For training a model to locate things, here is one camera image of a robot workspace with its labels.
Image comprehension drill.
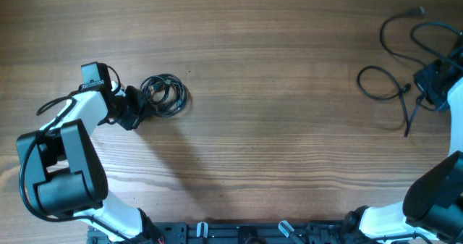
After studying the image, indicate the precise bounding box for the black USB cable blue plug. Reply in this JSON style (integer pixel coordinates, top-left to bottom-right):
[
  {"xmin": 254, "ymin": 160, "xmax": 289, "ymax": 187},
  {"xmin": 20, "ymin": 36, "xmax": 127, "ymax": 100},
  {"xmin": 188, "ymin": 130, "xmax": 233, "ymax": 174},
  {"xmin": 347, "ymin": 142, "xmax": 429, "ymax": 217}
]
[{"xmin": 140, "ymin": 73, "xmax": 189, "ymax": 118}]

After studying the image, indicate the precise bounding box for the black USB cable gold plug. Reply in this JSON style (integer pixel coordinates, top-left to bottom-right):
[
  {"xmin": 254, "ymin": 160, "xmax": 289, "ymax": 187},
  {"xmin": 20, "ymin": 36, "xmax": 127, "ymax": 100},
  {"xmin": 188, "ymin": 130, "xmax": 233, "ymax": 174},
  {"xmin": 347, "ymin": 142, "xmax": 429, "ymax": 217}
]
[{"xmin": 356, "ymin": 7, "xmax": 426, "ymax": 138}]

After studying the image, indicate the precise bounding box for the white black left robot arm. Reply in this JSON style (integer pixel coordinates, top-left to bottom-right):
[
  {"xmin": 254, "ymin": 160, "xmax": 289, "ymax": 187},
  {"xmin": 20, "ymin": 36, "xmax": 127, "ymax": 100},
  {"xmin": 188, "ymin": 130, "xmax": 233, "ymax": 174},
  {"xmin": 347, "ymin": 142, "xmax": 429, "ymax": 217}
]
[{"xmin": 17, "ymin": 62, "xmax": 162, "ymax": 243}]

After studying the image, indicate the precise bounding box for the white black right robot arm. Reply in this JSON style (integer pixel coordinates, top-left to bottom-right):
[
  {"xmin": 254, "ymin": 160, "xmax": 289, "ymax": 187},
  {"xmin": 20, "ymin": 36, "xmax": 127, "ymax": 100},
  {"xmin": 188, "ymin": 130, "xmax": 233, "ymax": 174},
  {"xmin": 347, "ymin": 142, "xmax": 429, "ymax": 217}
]
[{"xmin": 339, "ymin": 38, "xmax": 462, "ymax": 243}]

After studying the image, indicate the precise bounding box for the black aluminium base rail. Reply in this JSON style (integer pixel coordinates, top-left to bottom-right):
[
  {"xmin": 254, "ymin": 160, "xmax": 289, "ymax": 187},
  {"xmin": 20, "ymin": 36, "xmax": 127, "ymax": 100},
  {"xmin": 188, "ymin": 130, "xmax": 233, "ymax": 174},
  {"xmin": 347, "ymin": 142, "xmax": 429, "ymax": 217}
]
[{"xmin": 154, "ymin": 221, "xmax": 363, "ymax": 244}]

